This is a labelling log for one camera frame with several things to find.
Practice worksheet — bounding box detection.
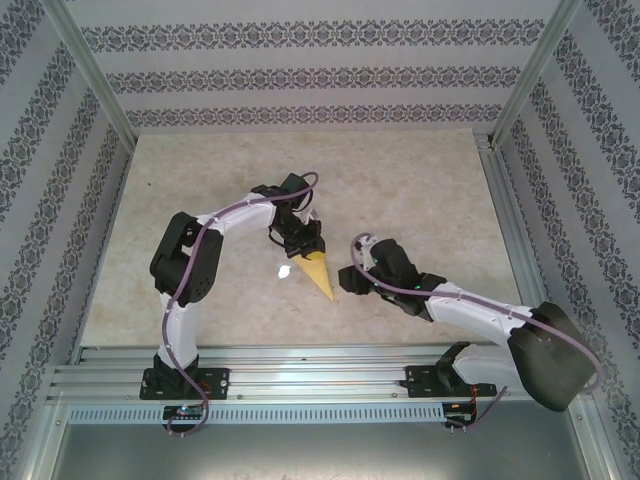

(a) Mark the grey metal sheet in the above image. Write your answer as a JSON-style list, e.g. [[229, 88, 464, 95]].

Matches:
[[49, 422, 601, 480]]

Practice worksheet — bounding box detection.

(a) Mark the thin black left gripper cable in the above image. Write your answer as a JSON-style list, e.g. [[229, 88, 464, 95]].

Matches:
[[267, 227, 292, 252]]

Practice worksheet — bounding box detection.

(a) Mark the long aluminium mounting rail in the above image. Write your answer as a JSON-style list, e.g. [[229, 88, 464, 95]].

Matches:
[[47, 343, 596, 404]]

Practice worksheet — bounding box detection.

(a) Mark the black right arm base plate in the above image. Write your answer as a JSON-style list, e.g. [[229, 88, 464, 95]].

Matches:
[[403, 363, 499, 400]]

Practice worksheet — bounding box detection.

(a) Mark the aluminium side rail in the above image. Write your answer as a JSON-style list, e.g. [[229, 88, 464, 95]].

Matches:
[[472, 130, 569, 360]]

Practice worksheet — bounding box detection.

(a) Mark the slotted grey cable duct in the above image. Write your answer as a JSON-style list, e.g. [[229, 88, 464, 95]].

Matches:
[[67, 403, 447, 426]]

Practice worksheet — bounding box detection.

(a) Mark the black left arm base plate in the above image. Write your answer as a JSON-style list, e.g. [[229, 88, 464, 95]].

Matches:
[[139, 367, 232, 401]]

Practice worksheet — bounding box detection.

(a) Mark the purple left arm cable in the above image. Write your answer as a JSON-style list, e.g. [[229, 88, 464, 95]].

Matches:
[[162, 171, 321, 440]]

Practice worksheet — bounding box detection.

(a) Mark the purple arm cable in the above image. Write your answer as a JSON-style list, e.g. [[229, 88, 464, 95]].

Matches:
[[162, 171, 321, 440], [349, 232, 605, 436]]

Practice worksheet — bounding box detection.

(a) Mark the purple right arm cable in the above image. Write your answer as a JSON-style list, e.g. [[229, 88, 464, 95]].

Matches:
[[349, 232, 605, 436]]

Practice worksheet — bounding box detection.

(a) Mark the aluminium frame post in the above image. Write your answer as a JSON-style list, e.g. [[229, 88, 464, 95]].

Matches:
[[567, 395, 625, 480], [27, 399, 70, 480], [42, 0, 137, 147], [491, 0, 585, 149]]

